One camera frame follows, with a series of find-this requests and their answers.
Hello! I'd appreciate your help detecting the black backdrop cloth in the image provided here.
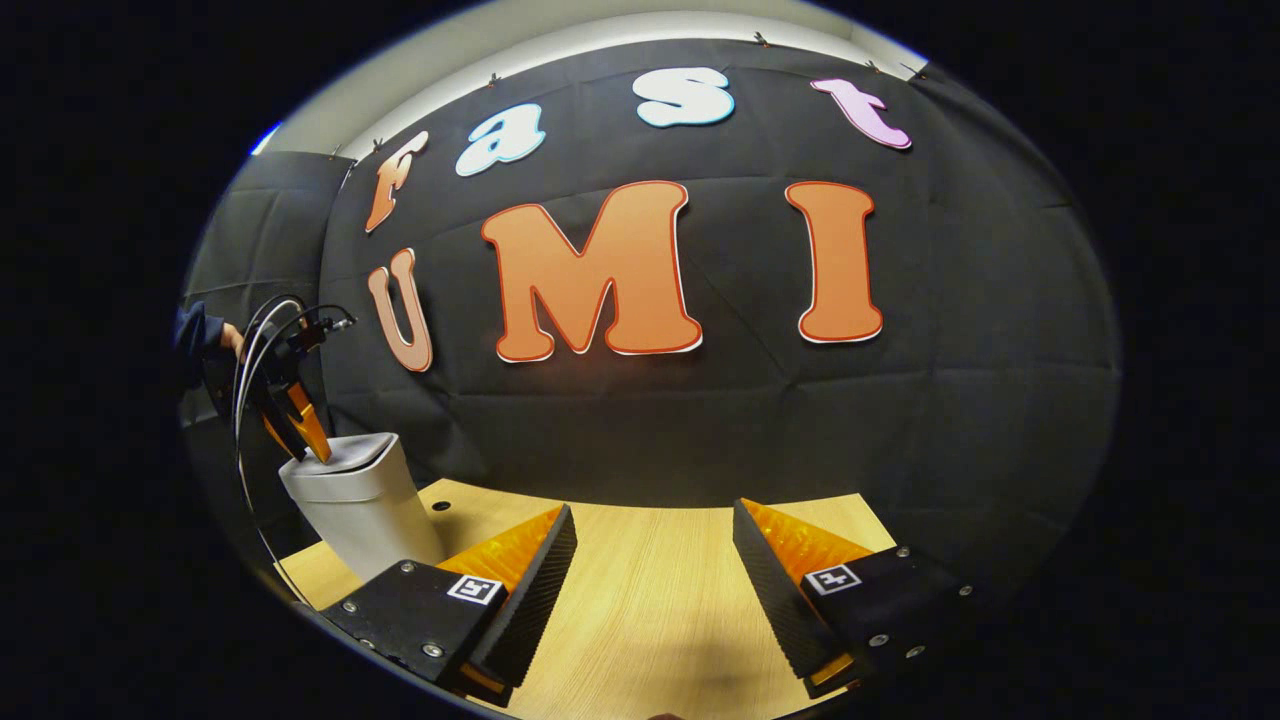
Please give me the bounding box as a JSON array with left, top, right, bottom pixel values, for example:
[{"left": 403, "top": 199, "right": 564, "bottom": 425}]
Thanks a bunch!
[{"left": 180, "top": 38, "right": 1121, "bottom": 601}]

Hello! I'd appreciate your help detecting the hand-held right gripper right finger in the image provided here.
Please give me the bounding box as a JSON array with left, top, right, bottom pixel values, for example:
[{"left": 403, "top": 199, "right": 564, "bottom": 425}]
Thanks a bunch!
[{"left": 732, "top": 498, "right": 976, "bottom": 703}]

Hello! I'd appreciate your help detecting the white desktop garbage bin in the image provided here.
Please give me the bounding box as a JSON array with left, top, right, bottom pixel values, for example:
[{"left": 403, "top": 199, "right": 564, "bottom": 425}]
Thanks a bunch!
[{"left": 278, "top": 432, "right": 446, "bottom": 583}]

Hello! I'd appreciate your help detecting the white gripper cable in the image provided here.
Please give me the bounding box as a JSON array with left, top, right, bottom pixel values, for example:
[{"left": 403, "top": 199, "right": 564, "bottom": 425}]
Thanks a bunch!
[{"left": 232, "top": 296, "right": 306, "bottom": 471}]

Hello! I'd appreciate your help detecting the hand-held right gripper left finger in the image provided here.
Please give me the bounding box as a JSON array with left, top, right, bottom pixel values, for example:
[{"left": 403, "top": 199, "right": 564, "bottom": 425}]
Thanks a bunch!
[{"left": 320, "top": 503, "right": 579, "bottom": 709}]

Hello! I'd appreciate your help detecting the wooden desktop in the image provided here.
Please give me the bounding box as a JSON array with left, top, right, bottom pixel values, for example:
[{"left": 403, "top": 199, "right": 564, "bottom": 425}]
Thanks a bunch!
[{"left": 275, "top": 478, "right": 901, "bottom": 720}]

